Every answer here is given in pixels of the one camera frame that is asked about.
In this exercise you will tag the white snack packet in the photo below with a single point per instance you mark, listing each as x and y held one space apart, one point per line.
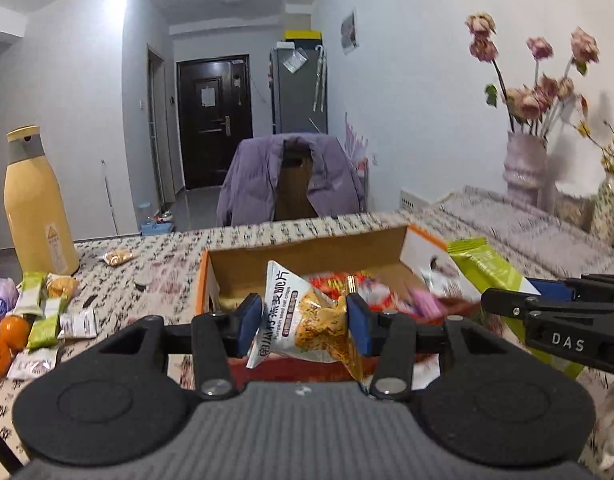
32 364
78 323

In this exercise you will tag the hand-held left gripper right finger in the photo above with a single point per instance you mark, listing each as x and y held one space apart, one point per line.
358 325

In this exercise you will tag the bunch of dried pink roses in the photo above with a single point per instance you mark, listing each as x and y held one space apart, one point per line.
532 95

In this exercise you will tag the pink grey patterned blanket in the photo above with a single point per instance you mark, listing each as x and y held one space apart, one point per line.
527 230

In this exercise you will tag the clear plastic bag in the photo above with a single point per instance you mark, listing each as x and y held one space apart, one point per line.
294 60

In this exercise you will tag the white interior door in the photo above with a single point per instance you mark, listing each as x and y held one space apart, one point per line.
159 125

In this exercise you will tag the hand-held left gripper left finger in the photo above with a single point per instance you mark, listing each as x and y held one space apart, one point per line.
249 325

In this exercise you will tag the white folded umbrella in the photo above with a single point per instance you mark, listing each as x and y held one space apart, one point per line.
319 80

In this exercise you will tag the pink ribbed vase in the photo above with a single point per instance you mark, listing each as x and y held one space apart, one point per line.
524 170

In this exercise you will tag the yellow cracker packet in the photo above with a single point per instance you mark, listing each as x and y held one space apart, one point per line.
62 287

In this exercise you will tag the grey refrigerator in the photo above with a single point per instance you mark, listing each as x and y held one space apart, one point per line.
297 105

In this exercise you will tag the white pole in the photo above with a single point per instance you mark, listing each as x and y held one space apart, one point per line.
110 200

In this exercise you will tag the white paper note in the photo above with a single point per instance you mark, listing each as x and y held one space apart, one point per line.
207 97

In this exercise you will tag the floral patterned vase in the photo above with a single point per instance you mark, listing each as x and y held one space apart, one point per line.
607 210

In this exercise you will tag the red snack bag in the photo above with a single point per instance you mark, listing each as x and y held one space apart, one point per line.
374 290

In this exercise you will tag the white oat crisp packet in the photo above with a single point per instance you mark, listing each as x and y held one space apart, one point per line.
312 320

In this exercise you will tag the blue basin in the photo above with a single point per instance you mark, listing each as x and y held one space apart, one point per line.
154 225

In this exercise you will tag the pink snack packet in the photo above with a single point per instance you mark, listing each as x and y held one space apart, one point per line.
429 302

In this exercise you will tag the purple tissue pack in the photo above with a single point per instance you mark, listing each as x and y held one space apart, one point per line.
1 302

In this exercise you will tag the dark entrance door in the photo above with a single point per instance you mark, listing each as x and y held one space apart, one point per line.
212 150

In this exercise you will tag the red orange cardboard box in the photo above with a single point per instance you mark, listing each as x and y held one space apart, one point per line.
312 255

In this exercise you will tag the small cracker packet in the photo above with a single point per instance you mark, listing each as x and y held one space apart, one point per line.
119 257

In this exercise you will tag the calligraphy print tablecloth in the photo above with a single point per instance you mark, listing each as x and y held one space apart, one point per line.
152 280

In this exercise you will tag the purple padded jacket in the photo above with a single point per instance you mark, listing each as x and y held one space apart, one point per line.
252 180

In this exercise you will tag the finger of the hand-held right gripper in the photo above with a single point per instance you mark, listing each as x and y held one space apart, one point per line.
549 287
507 300

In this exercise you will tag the green snack packet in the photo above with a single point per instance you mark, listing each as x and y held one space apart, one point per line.
47 325
32 292
487 270

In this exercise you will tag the brown wooden chair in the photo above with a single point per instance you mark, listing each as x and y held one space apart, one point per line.
294 190

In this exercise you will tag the yellow bottle with grey cap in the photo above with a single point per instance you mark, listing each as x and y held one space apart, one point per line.
34 210

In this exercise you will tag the yellow box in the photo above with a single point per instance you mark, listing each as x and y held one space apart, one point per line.
302 35

